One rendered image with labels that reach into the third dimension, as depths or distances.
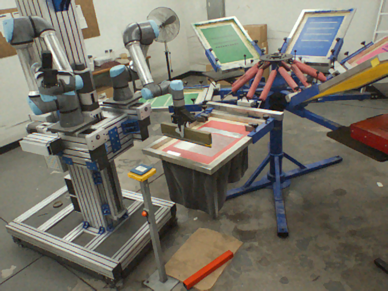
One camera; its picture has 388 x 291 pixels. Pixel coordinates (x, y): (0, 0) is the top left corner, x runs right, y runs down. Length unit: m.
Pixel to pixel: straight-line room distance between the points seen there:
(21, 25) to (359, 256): 2.71
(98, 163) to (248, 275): 1.36
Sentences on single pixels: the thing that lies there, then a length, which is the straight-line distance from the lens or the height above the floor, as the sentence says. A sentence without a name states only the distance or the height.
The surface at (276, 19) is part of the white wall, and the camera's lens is 6.74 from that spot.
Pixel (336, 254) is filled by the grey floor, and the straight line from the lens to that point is 2.88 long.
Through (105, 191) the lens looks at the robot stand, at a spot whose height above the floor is 0.60.
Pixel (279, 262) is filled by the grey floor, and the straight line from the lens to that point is 2.75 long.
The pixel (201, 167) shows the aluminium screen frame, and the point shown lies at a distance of 1.97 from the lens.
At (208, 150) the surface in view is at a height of 0.96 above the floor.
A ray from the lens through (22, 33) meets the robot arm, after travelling 2.05.
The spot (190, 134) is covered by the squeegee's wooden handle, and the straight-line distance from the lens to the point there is 2.09.
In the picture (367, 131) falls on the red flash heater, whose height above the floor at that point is 1.10.
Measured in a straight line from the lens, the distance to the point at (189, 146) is 2.30.
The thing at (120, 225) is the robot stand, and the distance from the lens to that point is 2.93.
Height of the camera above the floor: 1.97
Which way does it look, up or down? 26 degrees down
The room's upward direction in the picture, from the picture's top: 7 degrees counter-clockwise
